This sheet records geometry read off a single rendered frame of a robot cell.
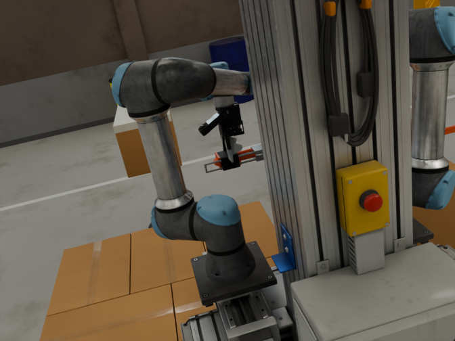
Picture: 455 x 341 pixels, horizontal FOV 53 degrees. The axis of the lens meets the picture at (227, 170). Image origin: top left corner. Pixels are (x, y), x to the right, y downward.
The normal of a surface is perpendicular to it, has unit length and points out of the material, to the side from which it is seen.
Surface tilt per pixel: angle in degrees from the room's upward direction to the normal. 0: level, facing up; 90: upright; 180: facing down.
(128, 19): 90
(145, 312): 0
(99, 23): 90
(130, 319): 0
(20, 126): 90
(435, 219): 90
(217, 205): 7
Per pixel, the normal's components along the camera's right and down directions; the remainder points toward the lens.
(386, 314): -0.18, -0.90
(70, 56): 0.21, 0.36
